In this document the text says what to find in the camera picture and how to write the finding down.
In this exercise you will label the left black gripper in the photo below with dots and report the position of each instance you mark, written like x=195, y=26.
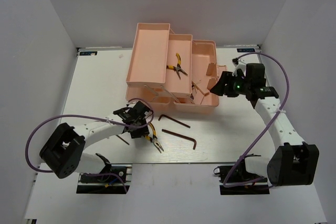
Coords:
x=144, y=130

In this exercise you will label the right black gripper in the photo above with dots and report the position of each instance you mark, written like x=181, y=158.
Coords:
x=218, y=88

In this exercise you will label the small dark hex key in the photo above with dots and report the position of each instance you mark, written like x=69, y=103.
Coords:
x=122, y=139

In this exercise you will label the yellow needle nose pliers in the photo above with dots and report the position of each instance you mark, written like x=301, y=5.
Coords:
x=153, y=139

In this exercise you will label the yellow side cutter pliers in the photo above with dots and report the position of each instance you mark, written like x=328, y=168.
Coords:
x=178, y=69

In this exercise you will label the pink plastic tool box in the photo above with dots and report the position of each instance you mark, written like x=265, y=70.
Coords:
x=154, y=47

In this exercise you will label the long hex key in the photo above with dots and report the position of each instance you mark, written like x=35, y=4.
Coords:
x=182, y=137
x=174, y=120

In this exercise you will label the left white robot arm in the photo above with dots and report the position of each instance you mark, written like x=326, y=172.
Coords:
x=63, y=152

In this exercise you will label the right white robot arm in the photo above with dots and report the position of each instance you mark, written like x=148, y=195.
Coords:
x=294, y=161

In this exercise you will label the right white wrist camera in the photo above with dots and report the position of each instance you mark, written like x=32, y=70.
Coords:
x=240, y=66

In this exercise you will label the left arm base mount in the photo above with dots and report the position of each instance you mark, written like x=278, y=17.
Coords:
x=117, y=184

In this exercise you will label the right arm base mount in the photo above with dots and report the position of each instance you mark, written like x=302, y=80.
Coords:
x=260, y=187

